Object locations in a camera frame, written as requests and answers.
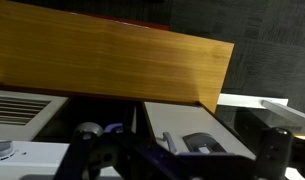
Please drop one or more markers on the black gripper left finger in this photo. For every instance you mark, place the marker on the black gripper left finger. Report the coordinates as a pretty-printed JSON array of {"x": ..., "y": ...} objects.
[{"x": 91, "y": 150}]

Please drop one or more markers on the white toy kitchen playset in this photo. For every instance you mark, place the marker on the white toy kitchen playset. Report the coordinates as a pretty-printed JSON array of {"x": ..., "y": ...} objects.
[{"x": 41, "y": 127}]

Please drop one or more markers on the grey oven door handle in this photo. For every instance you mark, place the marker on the grey oven door handle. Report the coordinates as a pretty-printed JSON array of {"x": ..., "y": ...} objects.
[{"x": 167, "y": 142}]

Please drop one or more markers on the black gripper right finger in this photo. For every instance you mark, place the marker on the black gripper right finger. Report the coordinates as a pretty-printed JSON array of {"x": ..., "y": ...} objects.
[{"x": 274, "y": 156}]

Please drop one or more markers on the wooden table top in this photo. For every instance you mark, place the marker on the wooden table top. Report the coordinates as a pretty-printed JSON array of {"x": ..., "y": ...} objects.
[{"x": 56, "y": 50}]

